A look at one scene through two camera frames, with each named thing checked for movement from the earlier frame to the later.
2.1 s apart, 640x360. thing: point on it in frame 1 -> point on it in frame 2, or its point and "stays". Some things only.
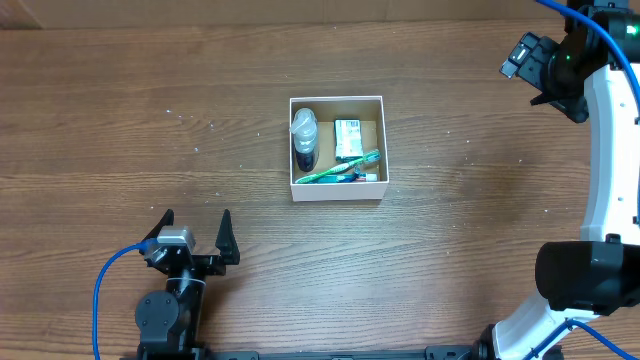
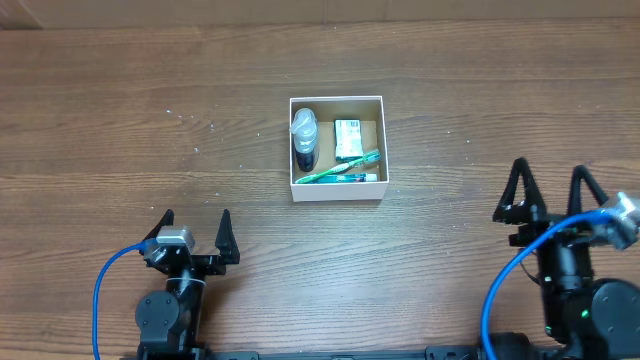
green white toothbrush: (367, 158) stays
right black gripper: (573, 102) -> (539, 220)
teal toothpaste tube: (346, 178) stays
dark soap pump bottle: (305, 132) stays
